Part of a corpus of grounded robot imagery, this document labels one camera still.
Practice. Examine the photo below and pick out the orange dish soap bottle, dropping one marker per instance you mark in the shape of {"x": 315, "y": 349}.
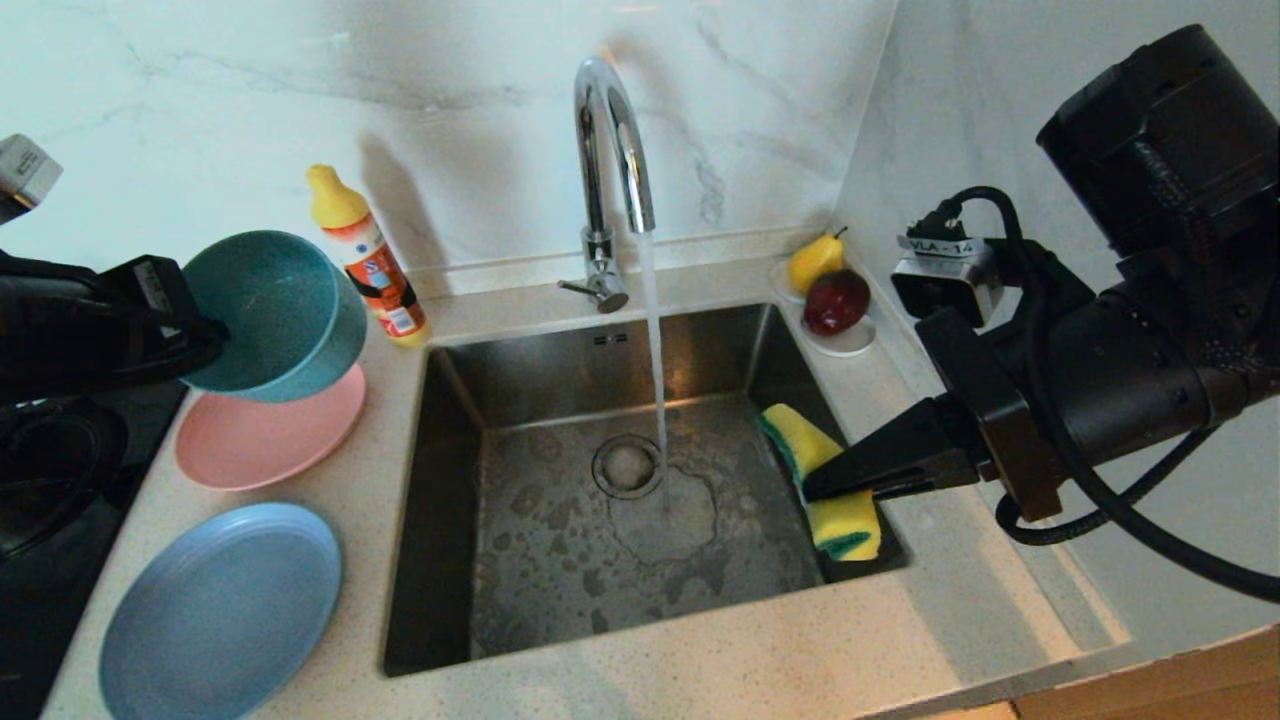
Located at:
{"x": 375, "y": 265}

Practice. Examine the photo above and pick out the small white dish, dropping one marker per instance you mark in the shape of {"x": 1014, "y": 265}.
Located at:
{"x": 848, "y": 346}

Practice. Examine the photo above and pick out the pink plate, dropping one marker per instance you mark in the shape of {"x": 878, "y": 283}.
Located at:
{"x": 270, "y": 440}

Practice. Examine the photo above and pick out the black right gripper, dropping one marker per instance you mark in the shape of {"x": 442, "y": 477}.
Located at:
{"x": 1130, "y": 380}

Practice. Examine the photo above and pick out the black glass cooktop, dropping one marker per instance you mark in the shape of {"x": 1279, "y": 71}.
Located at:
{"x": 60, "y": 620}

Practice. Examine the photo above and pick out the dark red apple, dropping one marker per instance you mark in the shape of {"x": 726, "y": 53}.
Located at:
{"x": 835, "y": 303}

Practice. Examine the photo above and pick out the metal sink drain strainer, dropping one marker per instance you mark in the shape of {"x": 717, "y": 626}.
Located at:
{"x": 625, "y": 468}

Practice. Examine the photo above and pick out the stainless steel sink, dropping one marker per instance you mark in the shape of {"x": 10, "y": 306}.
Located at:
{"x": 560, "y": 580}

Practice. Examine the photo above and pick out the wooden cabinet panel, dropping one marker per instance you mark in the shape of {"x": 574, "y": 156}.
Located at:
{"x": 1150, "y": 690}

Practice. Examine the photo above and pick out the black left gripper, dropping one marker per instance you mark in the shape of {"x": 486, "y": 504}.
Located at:
{"x": 90, "y": 320}

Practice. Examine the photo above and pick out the teal cup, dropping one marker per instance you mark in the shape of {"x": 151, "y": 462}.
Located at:
{"x": 270, "y": 310}

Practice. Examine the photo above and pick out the yellow sponge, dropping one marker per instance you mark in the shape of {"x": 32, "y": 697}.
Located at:
{"x": 845, "y": 525}

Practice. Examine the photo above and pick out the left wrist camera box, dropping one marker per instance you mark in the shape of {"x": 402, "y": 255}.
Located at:
{"x": 25, "y": 175}

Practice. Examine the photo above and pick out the chrome gooseneck faucet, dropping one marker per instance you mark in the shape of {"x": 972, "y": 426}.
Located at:
{"x": 598, "y": 250}

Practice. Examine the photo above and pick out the blue plate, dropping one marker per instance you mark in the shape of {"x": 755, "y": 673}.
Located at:
{"x": 220, "y": 620}

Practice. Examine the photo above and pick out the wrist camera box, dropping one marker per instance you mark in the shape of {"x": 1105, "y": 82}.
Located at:
{"x": 945, "y": 285}
{"x": 25, "y": 175}

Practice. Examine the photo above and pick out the yellow pear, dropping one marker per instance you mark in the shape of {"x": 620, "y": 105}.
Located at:
{"x": 812, "y": 262}

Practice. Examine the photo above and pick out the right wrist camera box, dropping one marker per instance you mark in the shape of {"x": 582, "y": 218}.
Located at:
{"x": 945, "y": 285}

